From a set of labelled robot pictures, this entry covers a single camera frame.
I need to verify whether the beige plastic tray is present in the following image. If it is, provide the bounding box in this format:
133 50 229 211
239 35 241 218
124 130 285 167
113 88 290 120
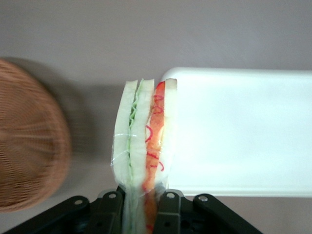
160 67 312 197

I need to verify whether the triangle sandwich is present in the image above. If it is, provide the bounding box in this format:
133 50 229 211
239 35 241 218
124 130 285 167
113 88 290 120
111 77 178 234

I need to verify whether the round brown wicker basket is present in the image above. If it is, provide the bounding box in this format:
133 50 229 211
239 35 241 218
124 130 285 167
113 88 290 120
0 57 73 214

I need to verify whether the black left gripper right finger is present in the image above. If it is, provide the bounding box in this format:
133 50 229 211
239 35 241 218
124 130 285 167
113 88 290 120
155 190 263 234

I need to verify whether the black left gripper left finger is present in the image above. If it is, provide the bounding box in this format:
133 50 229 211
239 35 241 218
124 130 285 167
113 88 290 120
6 189 127 234

